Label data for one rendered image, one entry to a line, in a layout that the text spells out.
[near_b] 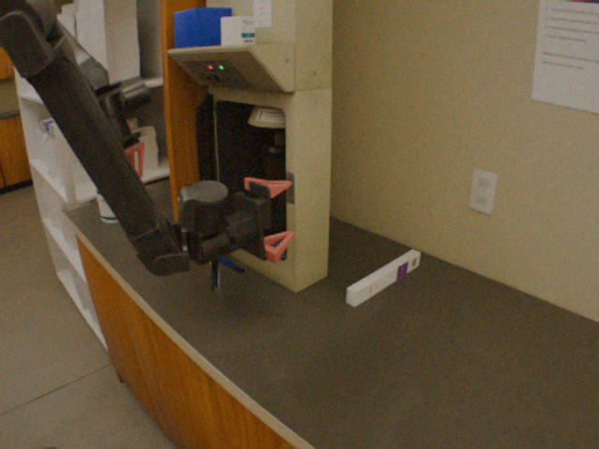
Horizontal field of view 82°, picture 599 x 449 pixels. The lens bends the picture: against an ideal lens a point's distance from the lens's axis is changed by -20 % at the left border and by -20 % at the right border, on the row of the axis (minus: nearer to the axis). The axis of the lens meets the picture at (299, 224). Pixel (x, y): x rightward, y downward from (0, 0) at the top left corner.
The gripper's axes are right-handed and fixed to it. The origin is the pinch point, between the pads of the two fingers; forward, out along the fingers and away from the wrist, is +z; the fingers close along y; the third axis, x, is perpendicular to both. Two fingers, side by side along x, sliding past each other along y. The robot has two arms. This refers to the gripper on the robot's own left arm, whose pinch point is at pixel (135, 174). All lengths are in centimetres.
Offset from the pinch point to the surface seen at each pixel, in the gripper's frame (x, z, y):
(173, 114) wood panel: -18.1, -9.0, 4.9
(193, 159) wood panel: -20.6, 4.9, 8.1
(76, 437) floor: 56, 97, 80
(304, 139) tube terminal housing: -25.3, 5.0, -30.4
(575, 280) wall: -56, 54, -79
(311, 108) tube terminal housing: -28.4, -0.7, -32.0
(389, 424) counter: 4, 45, -60
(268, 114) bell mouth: -26.9, -1.6, -20.2
